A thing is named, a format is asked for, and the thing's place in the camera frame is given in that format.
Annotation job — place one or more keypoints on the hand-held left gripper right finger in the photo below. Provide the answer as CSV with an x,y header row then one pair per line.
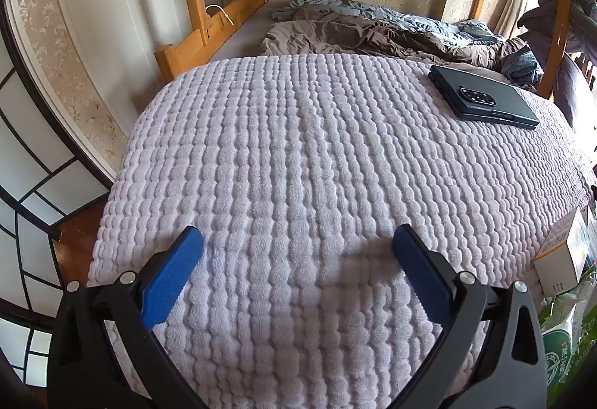
x,y
419,271

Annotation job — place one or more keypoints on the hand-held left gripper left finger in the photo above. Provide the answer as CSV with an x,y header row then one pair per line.
x,y
172,278

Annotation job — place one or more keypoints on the green and white snack packet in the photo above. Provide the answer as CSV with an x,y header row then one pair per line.
x,y
564,343

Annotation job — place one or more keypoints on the white and yellow medicine box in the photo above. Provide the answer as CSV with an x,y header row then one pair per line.
x,y
557,269

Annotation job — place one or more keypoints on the lavender quilted blanket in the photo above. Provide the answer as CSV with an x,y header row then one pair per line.
x,y
303,157

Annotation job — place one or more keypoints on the white and blue medicine box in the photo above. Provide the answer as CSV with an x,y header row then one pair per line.
x,y
590,241

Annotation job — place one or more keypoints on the black folding phone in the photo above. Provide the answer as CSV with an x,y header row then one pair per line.
x,y
485,103

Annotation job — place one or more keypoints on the black framed partition screen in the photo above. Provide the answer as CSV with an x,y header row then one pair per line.
x,y
46,148

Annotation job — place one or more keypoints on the brown duvet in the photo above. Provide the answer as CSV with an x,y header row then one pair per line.
x,y
354,38

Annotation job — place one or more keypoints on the grey mattress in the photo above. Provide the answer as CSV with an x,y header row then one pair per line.
x,y
242,38

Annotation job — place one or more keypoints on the white wardrobe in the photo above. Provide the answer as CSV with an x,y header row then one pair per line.
x,y
93,17

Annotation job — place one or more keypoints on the beige curtain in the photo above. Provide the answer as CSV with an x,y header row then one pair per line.
x,y
513,8

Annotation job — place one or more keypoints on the dark grey cloth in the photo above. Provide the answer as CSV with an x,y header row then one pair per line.
x,y
541,17

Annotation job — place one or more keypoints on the blue-grey duvet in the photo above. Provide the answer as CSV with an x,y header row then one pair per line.
x,y
326,6

